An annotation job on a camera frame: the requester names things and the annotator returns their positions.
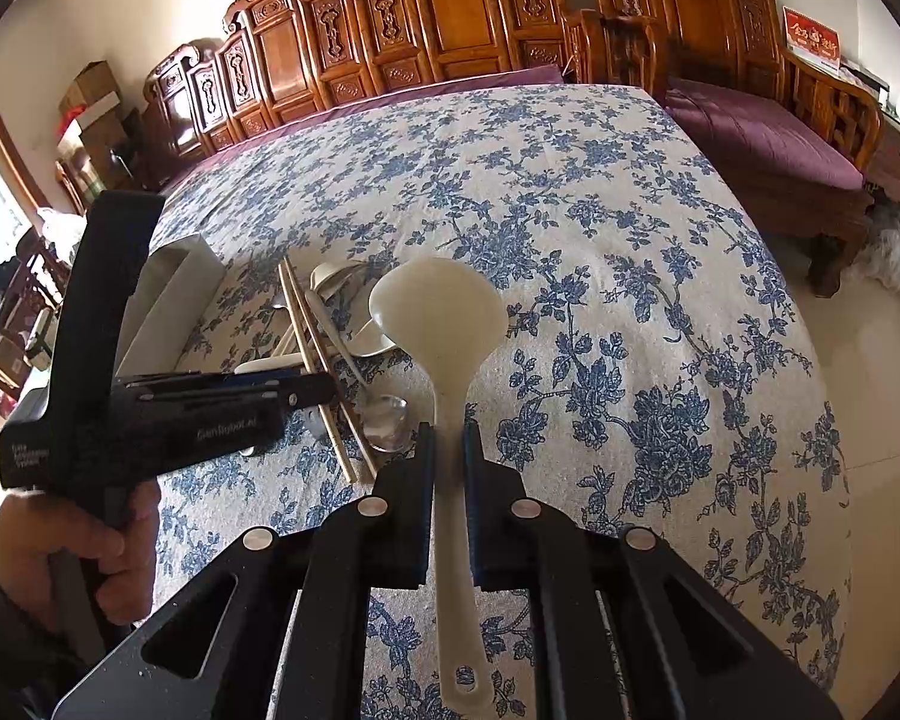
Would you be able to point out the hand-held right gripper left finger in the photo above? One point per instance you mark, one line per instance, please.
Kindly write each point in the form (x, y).
(424, 510)

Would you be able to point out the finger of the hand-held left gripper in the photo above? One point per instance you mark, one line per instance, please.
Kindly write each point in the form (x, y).
(270, 392)

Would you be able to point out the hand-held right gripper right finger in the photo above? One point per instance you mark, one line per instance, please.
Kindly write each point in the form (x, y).
(476, 510)

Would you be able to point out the white ceramic spoon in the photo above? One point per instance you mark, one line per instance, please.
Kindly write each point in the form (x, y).
(266, 364)
(337, 276)
(371, 341)

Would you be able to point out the wooden chopstick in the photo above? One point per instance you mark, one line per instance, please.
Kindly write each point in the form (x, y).
(317, 330)
(303, 330)

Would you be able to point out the stainless steel spoon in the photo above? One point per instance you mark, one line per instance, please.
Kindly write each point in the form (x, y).
(386, 424)

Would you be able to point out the white utensil container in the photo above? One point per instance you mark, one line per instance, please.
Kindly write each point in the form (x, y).
(172, 292)

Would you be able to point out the white plastic ladle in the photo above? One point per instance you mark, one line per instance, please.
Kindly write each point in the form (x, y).
(435, 307)

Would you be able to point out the person's left hand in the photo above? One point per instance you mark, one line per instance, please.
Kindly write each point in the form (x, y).
(60, 525)

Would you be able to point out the dark wooden side chair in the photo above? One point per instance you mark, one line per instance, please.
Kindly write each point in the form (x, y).
(22, 300)

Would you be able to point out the white and red cardboard box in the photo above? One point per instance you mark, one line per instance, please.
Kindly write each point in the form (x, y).
(97, 150)

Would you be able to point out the blue floral tablecloth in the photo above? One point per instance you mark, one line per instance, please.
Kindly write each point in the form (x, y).
(570, 255)

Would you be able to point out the brown cardboard box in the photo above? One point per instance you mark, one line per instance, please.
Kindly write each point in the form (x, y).
(90, 90)

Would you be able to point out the purple bench cushion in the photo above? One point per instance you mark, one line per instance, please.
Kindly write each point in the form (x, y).
(420, 90)

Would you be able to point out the carved wooden sofa bench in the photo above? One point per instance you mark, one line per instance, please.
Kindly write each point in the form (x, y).
(450, 7)

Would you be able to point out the purple armchair cushion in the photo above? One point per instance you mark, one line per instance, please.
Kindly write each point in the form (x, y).
(757, 135)

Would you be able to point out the grey fluffy duster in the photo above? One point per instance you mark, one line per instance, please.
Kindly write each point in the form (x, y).
(891, 247)

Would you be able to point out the carved wooden armchair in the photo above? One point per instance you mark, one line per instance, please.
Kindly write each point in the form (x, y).
(690, 7)

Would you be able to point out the red desk calendar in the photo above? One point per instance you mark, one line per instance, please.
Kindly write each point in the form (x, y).
(810, 37)

